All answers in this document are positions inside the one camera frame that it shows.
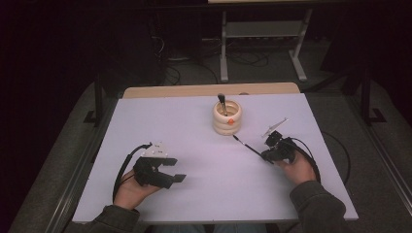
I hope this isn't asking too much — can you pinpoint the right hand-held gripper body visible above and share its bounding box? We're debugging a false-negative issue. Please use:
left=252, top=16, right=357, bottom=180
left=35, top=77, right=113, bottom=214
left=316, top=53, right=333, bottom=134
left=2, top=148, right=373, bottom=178
left=261, top=117, right=297, bottom=164

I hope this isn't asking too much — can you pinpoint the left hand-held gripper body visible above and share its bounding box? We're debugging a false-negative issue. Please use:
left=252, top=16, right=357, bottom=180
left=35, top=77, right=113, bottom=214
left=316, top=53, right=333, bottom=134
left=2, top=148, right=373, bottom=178
left=133, top=141, right=178, bottom=189

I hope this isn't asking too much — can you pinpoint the thin black eyeliner brush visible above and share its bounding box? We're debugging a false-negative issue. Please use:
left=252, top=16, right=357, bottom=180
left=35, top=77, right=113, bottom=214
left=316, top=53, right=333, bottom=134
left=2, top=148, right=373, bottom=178
left=232, top=135, right=270, bottom=159

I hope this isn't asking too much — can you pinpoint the cream ringed brush holder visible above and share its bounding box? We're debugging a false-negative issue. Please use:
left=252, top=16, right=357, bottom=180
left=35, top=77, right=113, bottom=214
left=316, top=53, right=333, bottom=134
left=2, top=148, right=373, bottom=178
left=212, top=99, right=243, bottom=136

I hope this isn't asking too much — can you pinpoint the black-handled makeup brush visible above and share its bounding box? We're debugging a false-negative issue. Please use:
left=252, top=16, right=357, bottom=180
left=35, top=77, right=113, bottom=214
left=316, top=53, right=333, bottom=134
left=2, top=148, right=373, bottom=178
left=217, top=93, right=229, bottom=117

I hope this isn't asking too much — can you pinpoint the person's right hand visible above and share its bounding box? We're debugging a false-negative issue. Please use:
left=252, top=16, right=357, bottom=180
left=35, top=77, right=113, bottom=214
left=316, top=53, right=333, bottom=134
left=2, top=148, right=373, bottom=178
left=275, top=150, right=318, bottom=186

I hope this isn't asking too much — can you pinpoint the person's left hand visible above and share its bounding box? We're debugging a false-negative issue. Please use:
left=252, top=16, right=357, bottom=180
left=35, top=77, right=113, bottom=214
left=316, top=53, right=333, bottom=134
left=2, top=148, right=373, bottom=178
left=113, top=177, right=162, bottom=212

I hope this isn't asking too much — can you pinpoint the white table board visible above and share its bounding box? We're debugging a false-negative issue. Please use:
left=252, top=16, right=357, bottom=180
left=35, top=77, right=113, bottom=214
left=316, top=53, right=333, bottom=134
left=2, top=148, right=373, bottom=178
left=71, top=92, right=360, bottom=225

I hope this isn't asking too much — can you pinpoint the wooden table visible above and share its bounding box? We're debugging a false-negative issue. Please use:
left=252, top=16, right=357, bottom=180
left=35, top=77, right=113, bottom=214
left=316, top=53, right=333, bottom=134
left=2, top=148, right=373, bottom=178
left=121, top=82, right=301, bottom=99

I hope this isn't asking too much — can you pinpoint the black metal stand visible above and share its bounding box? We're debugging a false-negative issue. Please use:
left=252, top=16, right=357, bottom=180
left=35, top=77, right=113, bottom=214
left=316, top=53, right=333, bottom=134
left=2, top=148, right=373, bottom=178
left=83, top=72, right=105, bottom=128
left=360, top=66, right=388, bottom=126

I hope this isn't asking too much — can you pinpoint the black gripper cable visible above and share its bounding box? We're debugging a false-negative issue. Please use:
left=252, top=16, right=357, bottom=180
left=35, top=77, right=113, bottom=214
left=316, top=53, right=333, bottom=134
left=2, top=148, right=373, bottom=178
left=112, top=142, right=154, bottom=204
left=285, top=137, right=322, bottom=183

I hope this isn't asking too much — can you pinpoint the thin black cable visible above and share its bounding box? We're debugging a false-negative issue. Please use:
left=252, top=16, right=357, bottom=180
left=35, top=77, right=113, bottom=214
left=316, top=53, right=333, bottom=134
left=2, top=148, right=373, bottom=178
left=321, top=130, right=353, bottom=186

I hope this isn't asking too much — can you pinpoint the aluminium rail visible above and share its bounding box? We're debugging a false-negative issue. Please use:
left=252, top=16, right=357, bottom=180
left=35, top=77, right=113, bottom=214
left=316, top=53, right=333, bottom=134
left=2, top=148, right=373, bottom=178
left=344, top=95, right=412, bottom=208
left=51, top=96, right=120, bottom=233

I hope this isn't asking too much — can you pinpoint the tangle of black floor cables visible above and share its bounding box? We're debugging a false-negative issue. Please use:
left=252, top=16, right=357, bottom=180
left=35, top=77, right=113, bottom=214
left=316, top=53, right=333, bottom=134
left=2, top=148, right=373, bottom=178
left=152, top=35, right=270, bottom=85

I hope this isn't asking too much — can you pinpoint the white metal desk frame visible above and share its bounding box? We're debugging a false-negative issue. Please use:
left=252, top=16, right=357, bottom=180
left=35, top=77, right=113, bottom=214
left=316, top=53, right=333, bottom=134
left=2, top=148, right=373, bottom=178
left=219, top=9, right=315, bottom=83

